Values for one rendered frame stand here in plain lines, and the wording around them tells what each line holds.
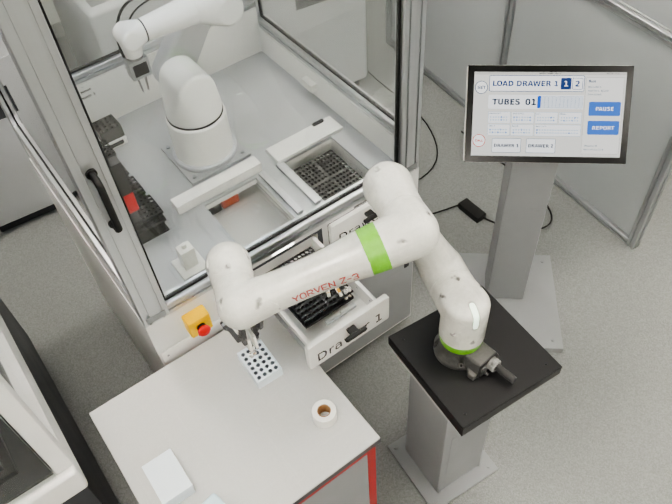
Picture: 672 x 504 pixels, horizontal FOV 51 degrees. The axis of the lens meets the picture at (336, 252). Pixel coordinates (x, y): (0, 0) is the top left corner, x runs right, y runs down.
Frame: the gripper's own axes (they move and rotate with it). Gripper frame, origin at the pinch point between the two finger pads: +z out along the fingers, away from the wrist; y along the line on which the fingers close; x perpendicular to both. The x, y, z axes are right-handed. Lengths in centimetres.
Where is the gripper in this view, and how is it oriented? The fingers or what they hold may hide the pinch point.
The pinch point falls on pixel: (250, 340)
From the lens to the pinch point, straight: 198.0
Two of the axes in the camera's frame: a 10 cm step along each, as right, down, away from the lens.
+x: -5.6, -6.2, 5.5
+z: 0.6, 6.3, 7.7
